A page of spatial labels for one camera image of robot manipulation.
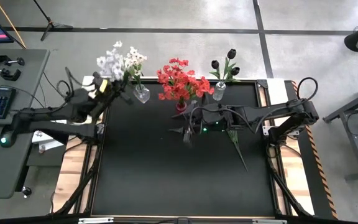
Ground white veined flower bunch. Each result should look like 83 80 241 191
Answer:
96 39 131 86

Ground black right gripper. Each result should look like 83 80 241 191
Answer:
168 101 234 144

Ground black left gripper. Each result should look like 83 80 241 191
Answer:
88 72 134 118

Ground red flower bunch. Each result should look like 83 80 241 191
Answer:
156 57 216 108

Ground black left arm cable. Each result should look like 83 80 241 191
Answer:
55 67 86 100

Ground wooden stick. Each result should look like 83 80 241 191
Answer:
0 0 28 50

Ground clear round glass vase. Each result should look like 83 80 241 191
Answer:
132 83 151 105

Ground black tripod stand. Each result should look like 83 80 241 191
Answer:
32 0 74 42

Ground red glass vase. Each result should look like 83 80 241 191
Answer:
175 100 188 113

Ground black artificial tulip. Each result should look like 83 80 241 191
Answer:
225 48 238 83
209 59 222 83
228 66 242 83

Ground orange black hazard strip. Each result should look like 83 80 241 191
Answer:
290 80 339 220

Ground clear slim glass vase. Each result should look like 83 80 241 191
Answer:
212 80 227 102

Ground grey side table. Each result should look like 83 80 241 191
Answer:
323 79 358 182

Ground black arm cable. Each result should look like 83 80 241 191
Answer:
55 67 86 100
296 77 319 105

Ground green leafy flower stem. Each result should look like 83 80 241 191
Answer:
226 128 249 172

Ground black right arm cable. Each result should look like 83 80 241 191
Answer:
296 77 319 105

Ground black diagonal frame strut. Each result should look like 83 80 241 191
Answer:
53 149 105 216
267 146 313 218

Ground small white blossom bunch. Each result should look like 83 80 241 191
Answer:
123 45 149 94

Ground white papers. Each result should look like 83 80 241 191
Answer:
31 129 65 154

